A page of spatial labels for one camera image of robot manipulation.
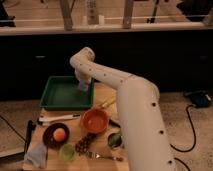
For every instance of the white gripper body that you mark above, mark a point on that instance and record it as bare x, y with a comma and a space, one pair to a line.
83, 77

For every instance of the blue grey sponge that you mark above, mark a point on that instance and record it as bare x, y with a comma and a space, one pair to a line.
82, 86

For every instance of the green plastic tray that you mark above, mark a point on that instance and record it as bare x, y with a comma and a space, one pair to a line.
61, 93

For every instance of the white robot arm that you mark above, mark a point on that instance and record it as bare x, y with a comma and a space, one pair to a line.
137, 100

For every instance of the yellow banana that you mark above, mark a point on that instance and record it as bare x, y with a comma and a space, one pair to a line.
107, 103

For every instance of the orange bowl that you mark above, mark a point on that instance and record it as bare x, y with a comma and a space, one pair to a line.
94, 121

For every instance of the orange round fruit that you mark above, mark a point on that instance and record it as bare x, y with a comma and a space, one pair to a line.
59, 135

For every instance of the dark red plate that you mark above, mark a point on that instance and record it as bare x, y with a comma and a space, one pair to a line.
48, 136

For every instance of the bunch of dark grapes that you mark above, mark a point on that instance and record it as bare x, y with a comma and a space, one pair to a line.
83, 145

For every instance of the dark cup with green vegetable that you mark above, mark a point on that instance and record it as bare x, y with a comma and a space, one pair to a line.
114, 140

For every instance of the small green cup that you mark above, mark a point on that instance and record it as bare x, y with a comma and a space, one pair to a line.
67, 152

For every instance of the silver fork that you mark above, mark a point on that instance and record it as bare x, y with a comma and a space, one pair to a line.
99, 156

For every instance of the grey folded cloth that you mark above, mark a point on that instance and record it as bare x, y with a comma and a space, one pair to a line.
37, 155

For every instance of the dark blue floor device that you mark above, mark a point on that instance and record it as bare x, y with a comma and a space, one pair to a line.
199, 99

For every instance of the white long-handled tool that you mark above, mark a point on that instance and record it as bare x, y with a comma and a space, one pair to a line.
57, 118

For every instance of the black-handled knife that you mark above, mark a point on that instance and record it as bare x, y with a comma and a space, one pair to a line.
113, 123

